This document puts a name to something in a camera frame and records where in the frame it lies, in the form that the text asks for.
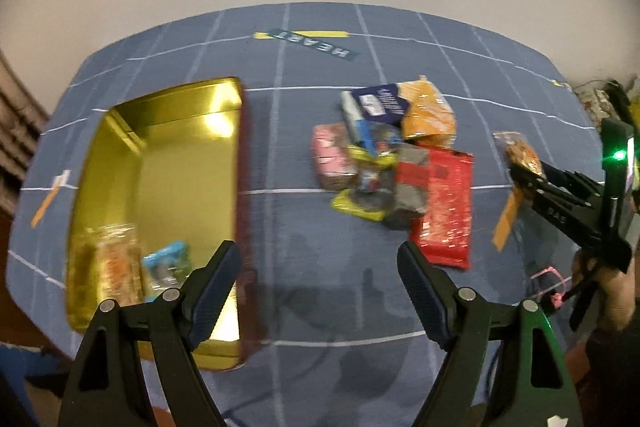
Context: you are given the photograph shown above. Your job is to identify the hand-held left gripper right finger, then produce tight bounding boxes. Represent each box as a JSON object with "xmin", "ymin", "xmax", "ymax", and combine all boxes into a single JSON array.
[{"xmin": 396, "ymin": 241, "xmax": 583, "ymax": 427}]

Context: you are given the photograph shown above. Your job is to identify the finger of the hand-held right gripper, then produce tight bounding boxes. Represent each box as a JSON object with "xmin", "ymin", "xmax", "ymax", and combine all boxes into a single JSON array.
[
  {"xmin": 510, "ymin": 167, "xmax": 603, "ymax": 248},
  {"xmin": 542, "ymin": 162, "xmax": 608, "ymax": 202}
]

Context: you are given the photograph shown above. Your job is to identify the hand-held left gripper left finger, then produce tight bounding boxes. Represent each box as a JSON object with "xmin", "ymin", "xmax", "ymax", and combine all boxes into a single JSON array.
[{"xmin": 57, "ymin": 239, "xmax": 243, "ymax": 427}]

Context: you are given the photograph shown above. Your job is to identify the light blue snack packet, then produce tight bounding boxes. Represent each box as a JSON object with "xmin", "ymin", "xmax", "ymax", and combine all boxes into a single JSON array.
[{"xmin": 142, "ymin": 241, "xmax": 193, "ymax": 295}]

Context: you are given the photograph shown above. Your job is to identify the clear nut packet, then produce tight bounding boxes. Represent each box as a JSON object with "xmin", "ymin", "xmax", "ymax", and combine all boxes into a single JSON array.
[{"xmin": 492, "ymin": 132, "xmax": 543, "ymax": 180}]

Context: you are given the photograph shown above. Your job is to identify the red snack packet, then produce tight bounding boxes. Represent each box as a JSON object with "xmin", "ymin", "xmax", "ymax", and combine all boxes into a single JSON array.
[{"xmin": 410, "ymin": 147, "xmax": 475, "ymax": 270}]

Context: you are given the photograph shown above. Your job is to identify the grey snack packet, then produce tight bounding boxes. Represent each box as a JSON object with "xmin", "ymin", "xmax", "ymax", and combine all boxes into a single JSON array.
[{"xmin": 385, "ymin": 144, "xmax": 431, "ymax": 230}]

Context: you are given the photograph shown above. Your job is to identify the clear orange snack packet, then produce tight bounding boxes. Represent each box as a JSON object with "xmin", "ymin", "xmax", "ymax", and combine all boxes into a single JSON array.
[{"xmin": 82, "ymin": 224, "xmax": 146, "ymax": 308}]

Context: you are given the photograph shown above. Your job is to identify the clear yellow-edged candy packet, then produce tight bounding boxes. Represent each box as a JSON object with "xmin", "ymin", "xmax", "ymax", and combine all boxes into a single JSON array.
[{"xmin": 330, "ymin": 147, "xmax": 401, "ymax": 223}]

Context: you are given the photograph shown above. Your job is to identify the red tin box gold interior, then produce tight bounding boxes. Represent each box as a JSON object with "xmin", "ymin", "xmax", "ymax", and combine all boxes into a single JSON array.
[{"xmin": 65, "ymin": 77, "xmax": 261, "ymax": 373}]

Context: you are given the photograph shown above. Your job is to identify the clear blue-edged candy packet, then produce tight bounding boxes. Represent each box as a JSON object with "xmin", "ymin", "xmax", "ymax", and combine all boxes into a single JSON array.
[{"xmin": 350, "ymin": 122, "xmax": 403, "ymax": 158}]

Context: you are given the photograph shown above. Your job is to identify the pink snack packet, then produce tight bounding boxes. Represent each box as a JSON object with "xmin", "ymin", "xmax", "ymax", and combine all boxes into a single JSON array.
[{"xmin": 312, "ymin": 123, "xmax": 358, "ymax": 188}]

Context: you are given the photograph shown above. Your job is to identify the navy and white cracker packet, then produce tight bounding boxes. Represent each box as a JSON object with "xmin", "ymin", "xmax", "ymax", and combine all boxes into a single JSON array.
[{"xmin": 341, "ymin": 84, "xmax": 413, "ymax": 142}]

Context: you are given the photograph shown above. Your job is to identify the person's right hand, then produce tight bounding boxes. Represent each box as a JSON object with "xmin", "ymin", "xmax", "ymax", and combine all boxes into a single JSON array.
[{"xmin": 572, "ymin": 252, "xmax": 640, "ymax": 330}]

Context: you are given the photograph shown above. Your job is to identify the pink ribbon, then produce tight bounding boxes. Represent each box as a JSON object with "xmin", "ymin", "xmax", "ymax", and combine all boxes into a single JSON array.
[{"xmin": 530, "ymin": 267, "xmax": 566, "ymax": 313}]

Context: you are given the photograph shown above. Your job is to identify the cluttered colourful items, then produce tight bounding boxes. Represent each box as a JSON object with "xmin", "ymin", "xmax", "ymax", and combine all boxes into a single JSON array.
[{"xmin": 575, "ymin": 79, "xmax": 640, "ymax": 128}]

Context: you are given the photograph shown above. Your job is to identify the brown wooden furniture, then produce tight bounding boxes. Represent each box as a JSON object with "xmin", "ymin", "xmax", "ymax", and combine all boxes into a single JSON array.
[{"xmin": 0, "ymin": 52, "xmax": 51, "ymax": 218}]

